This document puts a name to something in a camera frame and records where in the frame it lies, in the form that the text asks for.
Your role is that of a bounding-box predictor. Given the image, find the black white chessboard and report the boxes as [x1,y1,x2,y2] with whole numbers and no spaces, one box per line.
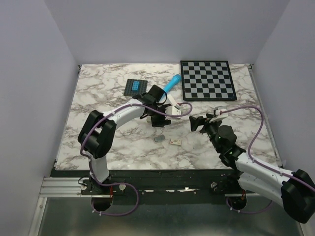
[180,60,237,101]

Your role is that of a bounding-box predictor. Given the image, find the white staple box sleeve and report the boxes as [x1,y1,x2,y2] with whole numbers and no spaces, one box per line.
[170,139,182,146]

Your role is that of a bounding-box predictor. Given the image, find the blue marker pen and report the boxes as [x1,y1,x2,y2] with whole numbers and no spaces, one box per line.
[159,74,181,104]

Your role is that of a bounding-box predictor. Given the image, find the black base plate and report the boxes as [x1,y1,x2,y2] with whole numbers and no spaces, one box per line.
[50,169,288,206]

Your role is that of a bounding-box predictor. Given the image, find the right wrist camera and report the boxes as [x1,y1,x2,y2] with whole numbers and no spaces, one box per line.
[210,106,228,122]

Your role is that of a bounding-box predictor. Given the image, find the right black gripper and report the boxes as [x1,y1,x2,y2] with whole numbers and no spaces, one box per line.
[189,113,222,152]

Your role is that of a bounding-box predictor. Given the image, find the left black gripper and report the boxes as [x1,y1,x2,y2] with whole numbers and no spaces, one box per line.
[149,104,171,128]

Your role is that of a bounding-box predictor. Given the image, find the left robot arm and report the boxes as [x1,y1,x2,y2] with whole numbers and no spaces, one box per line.
[78,85,171,194]

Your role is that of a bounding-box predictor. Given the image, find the blue lego brick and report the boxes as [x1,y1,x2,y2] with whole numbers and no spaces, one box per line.
[131,81,140,92]

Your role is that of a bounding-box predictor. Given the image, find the dark grey lego baseplate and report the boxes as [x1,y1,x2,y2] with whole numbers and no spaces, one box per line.
[124,79,148,97]

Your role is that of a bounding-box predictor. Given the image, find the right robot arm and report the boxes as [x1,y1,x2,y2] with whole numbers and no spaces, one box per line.
[189,114,315,224]

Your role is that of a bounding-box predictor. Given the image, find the aluminium rail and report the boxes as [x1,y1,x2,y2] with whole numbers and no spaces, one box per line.
[40,174,244,198]

